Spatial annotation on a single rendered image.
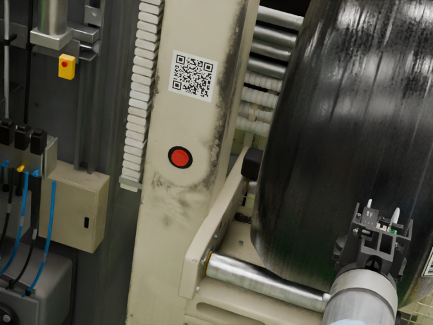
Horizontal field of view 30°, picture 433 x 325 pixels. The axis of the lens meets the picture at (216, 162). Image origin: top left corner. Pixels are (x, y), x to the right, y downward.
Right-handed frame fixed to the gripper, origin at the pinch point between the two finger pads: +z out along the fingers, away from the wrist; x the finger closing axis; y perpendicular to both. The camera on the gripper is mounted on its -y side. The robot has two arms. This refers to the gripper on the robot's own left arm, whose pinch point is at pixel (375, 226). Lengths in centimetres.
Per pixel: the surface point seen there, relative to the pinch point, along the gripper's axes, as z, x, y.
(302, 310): 19.5, 6.1, -30.7
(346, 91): 4.6, 9.0, 15.8
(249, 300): 17.8, 15.4, -31.0
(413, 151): 2.5, -1.7, 11.0
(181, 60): 21.1, 36.2, 7.1
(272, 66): 63, 27, -5
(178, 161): 22.7, 33.7, -11.5
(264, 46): 63, 30, -1
